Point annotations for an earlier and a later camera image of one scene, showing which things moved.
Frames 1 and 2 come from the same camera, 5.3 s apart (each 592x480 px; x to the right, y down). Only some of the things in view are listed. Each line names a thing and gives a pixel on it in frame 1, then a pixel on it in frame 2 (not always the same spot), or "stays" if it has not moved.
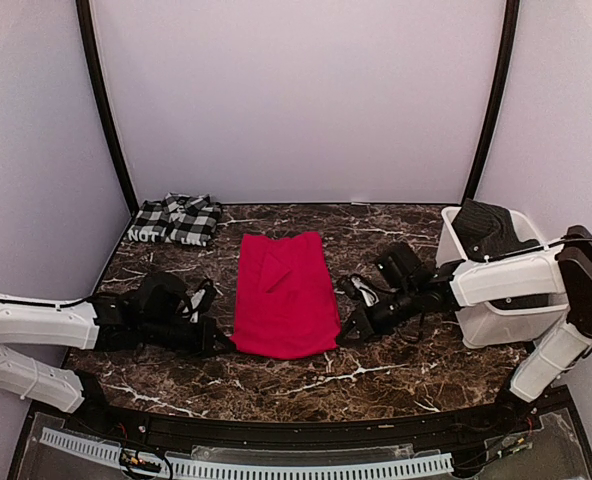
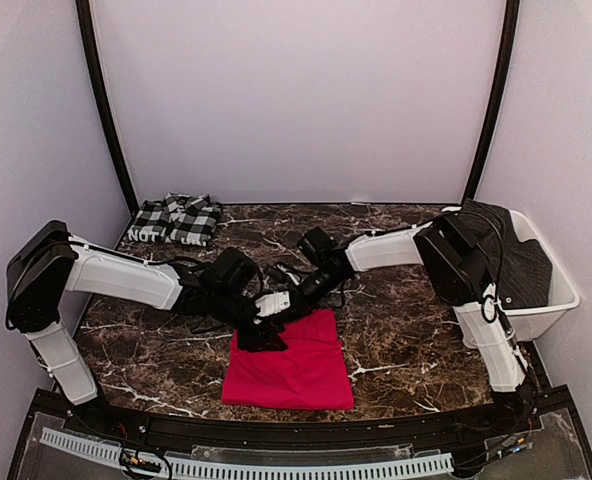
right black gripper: [363, 319] -> [301, 305]
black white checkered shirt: [175, 218] stays
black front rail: [166, 428] stays
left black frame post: [91, 49] stays
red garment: [285, 304] -> [311, 374]
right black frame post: [497, 101] stays
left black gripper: [207, 332] -> [255, 341]
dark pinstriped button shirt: [487, 230] stays
